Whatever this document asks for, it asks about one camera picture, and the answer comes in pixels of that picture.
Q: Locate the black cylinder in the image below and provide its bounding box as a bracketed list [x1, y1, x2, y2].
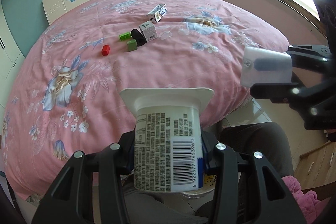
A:
[130, 29, 147, 47]

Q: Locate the clear plastic lid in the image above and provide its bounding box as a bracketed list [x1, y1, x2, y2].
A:
[159, 31, 173, 40]

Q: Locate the white wardrobe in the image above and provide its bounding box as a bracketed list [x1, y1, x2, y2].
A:
[0, 0, 26, 119]

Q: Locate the olive green cube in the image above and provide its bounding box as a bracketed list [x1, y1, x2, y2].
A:
[126, 39, 138, 52]

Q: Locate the red cube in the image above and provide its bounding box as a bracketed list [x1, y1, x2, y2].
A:
[101, 44, 110, 56]

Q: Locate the wooden drawer cabinet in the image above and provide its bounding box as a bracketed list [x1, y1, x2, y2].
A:
[294, 141, 336, 189]

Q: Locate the white milk carton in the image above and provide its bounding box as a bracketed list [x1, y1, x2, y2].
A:
[147, 3, 167, 23]

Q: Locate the pink floral bed sheet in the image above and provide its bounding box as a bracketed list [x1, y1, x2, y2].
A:
[1, 0, 289, 199]

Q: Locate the bright green toy brick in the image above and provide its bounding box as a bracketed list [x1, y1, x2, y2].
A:
[119, 32, 132, 41]

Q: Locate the pink quilted garment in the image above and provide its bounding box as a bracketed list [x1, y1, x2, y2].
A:
[282, 176, 323, 223]

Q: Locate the small white grey box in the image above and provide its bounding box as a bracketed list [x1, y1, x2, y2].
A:
[139, 21, 157, 42]

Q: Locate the white yogurt cup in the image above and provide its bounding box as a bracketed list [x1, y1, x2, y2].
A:
[120, 88, 214, 193]

